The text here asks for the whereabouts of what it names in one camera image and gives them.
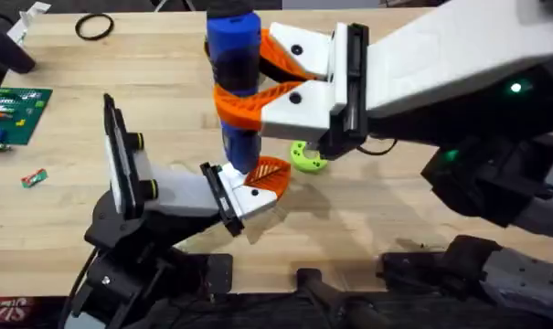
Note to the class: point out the black upright wrist plate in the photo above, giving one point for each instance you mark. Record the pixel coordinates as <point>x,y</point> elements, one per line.
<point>119,137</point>

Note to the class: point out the black rail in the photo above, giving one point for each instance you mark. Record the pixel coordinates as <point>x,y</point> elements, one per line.
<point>258,315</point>

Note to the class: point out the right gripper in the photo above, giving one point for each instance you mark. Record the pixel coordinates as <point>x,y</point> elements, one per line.
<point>440,55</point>

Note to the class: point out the black mounting plate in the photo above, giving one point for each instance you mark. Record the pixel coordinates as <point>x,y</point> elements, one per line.
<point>216,274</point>

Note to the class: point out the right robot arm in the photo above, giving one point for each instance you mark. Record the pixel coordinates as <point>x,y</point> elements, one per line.
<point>523,283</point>

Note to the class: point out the black device with yellow sticker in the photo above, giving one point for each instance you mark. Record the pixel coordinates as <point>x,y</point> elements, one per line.
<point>6,50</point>

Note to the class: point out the small red green box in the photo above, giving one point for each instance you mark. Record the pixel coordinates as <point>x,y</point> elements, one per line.
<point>34,178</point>

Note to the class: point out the green disc with holes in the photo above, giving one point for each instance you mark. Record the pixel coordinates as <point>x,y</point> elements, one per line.
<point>303,162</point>

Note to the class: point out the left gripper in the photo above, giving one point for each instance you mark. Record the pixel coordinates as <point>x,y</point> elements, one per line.
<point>180,196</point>

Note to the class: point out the blue electric screwdriver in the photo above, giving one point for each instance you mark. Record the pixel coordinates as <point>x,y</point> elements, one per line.
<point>235,45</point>

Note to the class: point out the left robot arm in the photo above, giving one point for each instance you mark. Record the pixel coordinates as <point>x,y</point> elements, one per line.
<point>120,292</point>

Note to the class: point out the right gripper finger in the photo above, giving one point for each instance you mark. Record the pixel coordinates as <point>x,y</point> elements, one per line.
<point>299,114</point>

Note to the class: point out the green board with toy blocks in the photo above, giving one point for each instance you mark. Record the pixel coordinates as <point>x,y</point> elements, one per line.
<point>29,128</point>

